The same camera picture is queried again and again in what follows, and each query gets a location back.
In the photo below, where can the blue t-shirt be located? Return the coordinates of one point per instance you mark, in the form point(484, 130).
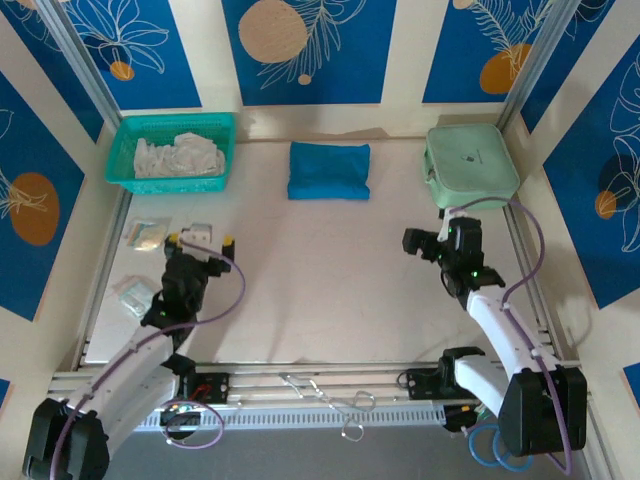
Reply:
point(327, 172)

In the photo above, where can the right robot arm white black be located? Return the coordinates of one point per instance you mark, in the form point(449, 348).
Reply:
point(505, 330)

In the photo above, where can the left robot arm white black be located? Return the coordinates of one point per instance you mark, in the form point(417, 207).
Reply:
point(125, 380)

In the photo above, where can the plastic packet with beige pads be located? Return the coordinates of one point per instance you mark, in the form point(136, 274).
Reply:
point(145, 235)

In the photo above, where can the clear plastic packet greenish contents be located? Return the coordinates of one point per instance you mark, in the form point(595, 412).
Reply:
point(132, 295)

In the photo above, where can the teal plastic basket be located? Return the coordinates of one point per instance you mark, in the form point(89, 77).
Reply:
point(170, 186)

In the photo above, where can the mint green zip case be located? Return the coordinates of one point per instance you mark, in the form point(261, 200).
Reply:
point(475, 165)

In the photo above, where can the white crumpled cloth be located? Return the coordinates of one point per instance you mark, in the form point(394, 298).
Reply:
point(175, 157)

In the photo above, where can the white table mat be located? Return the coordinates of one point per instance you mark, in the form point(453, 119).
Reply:
point(325, 275)

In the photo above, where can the metal surgical forceps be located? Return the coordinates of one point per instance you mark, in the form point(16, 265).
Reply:
point(320, 397)
point(357, 395)

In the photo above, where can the blue stethoscope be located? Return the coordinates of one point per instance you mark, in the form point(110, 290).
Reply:
point(472, 445)

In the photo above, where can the grey metal panel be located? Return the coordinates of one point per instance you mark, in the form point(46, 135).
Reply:
point(300, 460)

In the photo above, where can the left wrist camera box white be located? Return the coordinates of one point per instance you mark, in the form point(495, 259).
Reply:
point(196, 235)

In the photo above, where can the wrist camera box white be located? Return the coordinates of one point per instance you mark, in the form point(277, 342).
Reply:
point(444, 231)
point(196, 235)

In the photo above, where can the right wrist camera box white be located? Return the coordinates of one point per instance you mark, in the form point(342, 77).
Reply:
point(444, 231)

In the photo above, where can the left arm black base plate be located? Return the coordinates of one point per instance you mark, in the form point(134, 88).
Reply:
point(215, 387)

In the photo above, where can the blue floral wall poster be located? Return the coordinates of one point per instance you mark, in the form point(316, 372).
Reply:
point(350, 75)
point(575, 225)
point(67, 87)
point(450, 60)
point(175, 75)
point(30, 150)
point(560, 75)

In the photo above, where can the long aluminium frame rail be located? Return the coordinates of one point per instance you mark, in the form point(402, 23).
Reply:
point(260, 385)

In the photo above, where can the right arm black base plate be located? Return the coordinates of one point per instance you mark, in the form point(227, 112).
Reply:
point(417, 385)

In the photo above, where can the aluminium frame post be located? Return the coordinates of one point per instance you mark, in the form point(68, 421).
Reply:
point(85, 65)
point(535, 65)

